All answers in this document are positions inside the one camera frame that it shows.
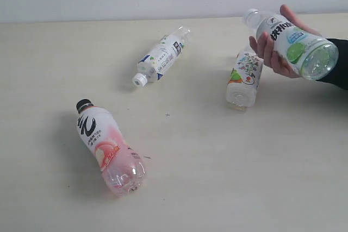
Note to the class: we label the person's open hand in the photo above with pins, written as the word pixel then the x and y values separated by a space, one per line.
pixel 264 47

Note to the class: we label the lime label clear bottle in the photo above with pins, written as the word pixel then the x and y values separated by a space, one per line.
pixel 310 56

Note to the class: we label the floral label clear bottle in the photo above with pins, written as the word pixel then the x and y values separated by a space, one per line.
pixel 243 84

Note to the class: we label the pink peach soda bottle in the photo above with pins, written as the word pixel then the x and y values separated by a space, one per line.
pixel 121 167

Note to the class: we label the white blue label water bottle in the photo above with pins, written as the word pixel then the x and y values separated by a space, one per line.
pixel 161 57

